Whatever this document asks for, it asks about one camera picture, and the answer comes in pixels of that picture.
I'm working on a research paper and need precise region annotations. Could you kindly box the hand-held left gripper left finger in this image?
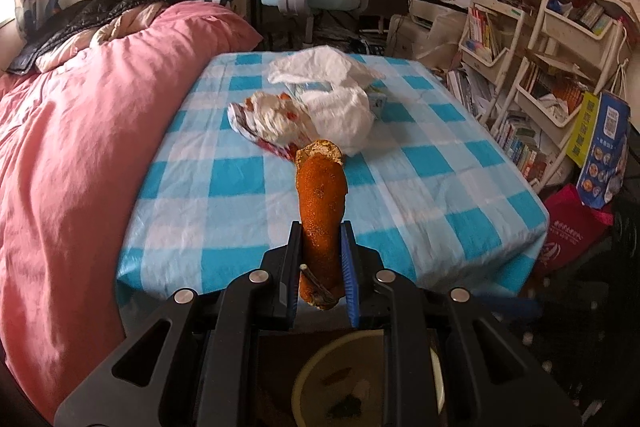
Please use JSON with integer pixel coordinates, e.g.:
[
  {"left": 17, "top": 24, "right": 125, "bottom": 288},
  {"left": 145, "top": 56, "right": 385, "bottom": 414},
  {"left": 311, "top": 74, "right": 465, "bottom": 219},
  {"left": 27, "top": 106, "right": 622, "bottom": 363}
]
[{"left": 54, "top": 219, "right": 306, "bottom": 427}]

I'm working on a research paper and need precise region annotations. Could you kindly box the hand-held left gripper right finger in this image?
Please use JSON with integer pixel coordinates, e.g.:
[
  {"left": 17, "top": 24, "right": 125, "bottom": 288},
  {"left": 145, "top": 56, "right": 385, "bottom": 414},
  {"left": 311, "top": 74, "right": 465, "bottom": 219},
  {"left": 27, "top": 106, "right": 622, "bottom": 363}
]
[{"left": 339, "top": 222, "right": 583, "bottom": 427}]

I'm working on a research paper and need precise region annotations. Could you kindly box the orange peel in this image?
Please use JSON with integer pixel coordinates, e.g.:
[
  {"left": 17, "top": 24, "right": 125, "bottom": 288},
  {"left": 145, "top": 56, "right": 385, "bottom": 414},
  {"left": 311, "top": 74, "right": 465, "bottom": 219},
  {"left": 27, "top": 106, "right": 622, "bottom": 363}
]
[{"left": 294, "top": 139, "right": 349, "bottom": 310}]

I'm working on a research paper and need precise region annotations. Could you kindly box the round cream rimmed bin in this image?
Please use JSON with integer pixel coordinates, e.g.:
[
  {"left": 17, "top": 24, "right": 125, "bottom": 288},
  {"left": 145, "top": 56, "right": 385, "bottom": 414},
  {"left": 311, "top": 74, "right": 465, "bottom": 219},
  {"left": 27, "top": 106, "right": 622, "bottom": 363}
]
[{"left": 291, "top": 329, "right": 446, "bottom": 427}]

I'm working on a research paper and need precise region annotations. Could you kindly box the red and white snack wrapper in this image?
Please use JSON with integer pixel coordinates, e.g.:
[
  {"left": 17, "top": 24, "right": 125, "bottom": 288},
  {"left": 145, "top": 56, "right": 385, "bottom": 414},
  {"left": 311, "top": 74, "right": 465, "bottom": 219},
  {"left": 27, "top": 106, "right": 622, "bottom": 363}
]
[{"left": 229, "top": 91, "right": 313, "bottom": 160}]

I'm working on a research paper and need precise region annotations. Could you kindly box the white tissue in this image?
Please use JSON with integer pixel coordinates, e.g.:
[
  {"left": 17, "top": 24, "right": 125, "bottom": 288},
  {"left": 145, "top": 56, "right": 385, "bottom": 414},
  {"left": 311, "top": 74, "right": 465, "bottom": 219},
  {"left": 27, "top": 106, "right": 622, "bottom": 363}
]
[{"left": 267, "top": 46, "right": 386, "bottom": 156}]

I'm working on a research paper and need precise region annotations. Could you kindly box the blue white checked tablecloth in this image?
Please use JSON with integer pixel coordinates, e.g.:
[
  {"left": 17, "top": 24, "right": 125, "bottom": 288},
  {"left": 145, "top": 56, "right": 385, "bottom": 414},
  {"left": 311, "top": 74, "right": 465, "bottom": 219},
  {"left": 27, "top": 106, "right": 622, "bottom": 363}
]
[{"left": 116, "top": 52, "right": 551, "bottom": 308}]

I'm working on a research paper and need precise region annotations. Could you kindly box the small drink carton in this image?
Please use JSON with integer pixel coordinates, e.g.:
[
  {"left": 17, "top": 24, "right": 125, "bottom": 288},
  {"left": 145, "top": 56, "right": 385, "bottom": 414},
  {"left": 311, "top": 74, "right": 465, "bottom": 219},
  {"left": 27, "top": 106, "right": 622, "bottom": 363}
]
[{"left": 367, "top": 87, "right": 389, "bottom": 120}]

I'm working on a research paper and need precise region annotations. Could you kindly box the row of books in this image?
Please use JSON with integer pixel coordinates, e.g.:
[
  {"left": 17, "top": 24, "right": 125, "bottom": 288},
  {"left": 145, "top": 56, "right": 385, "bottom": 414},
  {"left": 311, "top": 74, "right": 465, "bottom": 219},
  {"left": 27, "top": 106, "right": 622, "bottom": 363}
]
[{"left": 492, "top": 112, "right": 549, "bottom": 182}]

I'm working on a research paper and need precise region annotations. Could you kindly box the magenta shopping bag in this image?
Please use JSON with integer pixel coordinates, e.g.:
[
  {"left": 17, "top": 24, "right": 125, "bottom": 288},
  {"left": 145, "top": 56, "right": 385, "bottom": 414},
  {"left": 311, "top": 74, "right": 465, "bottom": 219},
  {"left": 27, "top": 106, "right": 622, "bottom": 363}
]
[{"left": 535, "top": 184, "right": 614, "bottom": 279}]

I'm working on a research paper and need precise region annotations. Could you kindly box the pink duvet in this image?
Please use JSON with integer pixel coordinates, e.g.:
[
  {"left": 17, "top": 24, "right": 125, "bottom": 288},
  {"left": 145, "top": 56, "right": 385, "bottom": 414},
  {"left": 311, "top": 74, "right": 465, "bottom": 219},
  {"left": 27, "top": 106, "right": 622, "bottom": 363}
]
[{"left": 0, "top": 2, "right": 264, "bottom": 420}]

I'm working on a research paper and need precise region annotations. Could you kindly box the narrow white book cart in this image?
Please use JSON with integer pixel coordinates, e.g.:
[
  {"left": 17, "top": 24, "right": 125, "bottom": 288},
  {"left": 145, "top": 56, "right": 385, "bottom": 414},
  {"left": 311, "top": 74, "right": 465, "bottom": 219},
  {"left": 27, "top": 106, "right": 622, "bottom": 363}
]
[{"left": 457, "top": 0, "right": 534, "bottom": 134}]

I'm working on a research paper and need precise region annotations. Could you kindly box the yellow bag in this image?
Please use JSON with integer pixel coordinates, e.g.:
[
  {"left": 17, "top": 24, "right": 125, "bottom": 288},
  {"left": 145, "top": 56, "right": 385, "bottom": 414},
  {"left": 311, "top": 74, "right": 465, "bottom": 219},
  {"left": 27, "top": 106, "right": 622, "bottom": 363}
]
[{"left": 565, "top": 92, "right": 601, "bottom": 168}]

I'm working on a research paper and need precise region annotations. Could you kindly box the white printer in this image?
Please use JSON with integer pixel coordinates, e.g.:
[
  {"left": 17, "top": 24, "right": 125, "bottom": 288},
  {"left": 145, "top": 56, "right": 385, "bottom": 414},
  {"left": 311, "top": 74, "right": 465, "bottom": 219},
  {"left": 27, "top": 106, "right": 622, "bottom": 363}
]
[{"left": 407, "top": 0, "right": 472, "bottom": 34}]

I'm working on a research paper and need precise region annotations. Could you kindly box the blue printed paper bag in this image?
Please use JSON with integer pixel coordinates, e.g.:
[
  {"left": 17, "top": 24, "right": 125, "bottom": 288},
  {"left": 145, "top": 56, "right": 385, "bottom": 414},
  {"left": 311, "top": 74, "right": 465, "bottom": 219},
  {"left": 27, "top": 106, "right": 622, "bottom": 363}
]
[{"left": 575, "top": 91, "right": 632, "bottom": 210}]

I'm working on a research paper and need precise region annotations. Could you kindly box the black jacket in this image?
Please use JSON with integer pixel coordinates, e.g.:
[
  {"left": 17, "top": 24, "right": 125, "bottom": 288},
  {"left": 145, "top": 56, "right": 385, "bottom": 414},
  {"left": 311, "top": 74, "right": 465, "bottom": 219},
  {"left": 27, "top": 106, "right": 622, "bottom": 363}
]
[{"left": 7, "top": 0, "right": 189, "bottom": 76}]

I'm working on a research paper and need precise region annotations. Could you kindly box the wide white book cart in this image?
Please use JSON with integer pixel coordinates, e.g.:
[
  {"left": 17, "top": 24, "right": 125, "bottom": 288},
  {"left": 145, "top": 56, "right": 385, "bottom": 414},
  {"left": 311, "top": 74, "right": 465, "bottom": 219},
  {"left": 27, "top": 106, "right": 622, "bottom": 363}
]
[{"left": 500, "top": 0, "right": 632, "bottom": 188}]

